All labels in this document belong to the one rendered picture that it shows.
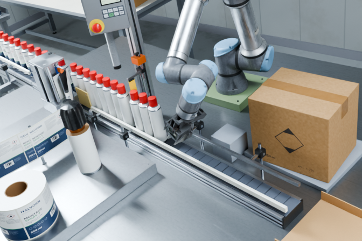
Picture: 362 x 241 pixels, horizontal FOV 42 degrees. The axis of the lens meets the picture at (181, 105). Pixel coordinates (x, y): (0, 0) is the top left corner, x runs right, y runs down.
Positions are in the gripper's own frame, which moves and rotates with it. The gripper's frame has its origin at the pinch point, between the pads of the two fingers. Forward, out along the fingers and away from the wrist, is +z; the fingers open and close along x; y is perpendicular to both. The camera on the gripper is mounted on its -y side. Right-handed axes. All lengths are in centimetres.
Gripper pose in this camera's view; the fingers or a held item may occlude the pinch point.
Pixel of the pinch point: (179, 138)
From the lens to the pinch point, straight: 185.0
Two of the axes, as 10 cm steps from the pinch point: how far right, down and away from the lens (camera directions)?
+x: 6.8, 6.7, -3.1
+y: -7.1, 4.7, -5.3
